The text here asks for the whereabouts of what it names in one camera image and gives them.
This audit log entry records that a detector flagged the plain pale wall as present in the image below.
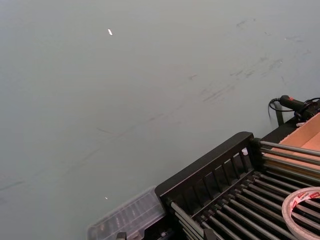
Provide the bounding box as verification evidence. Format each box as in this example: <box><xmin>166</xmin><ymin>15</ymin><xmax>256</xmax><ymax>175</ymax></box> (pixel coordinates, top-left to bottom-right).
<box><xmin>0</xmin><ymin>0</ymin><xmax>320</xmax><ymax>240</ymax></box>

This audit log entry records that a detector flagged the clear plastic case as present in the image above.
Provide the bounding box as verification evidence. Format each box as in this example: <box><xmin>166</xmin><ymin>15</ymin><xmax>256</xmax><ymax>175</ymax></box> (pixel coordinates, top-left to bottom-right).
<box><xmin>86</xmin><ymin>186</ymin><xmax>167</xmax><ymax>240</ymax></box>

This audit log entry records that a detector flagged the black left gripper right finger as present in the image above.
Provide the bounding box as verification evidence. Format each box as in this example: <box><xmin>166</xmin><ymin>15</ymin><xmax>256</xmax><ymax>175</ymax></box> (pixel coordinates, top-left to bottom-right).
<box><xmin>203</xmin><ymin>228</ymin><xmax>218</xmax><ymax>240</ymax></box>

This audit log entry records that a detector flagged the shallow brown cardboard tray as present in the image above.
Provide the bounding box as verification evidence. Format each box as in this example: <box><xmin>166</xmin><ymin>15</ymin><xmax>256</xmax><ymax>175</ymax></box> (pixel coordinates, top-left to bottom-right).
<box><xmin>262</xmin><ymin>113</ymin><xmax>320</xmax><ymax>176</ymax></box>

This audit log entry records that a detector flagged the black rack with steel bars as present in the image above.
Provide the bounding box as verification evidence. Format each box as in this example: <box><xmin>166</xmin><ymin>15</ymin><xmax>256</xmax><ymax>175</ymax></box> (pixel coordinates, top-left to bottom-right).
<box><xmin>154</xmin><ymin>131</ymin><xmax>320</xmax><ymax>240</ymax></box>

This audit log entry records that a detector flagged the roll of white tape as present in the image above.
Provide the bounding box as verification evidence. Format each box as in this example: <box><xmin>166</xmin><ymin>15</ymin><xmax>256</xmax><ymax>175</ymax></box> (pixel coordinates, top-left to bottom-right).
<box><xmin>281</xmin><ymin>186</ymin><xmax>320</xmax><ymax>240</ymax></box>

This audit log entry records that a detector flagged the black corded tool red switch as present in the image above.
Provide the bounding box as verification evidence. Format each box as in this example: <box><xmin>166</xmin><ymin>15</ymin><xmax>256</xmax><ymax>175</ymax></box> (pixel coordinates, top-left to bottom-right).
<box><xmin>268</xmin><ymin>94</ymin><xmax>320</xmax><ymax>127</ymax></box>

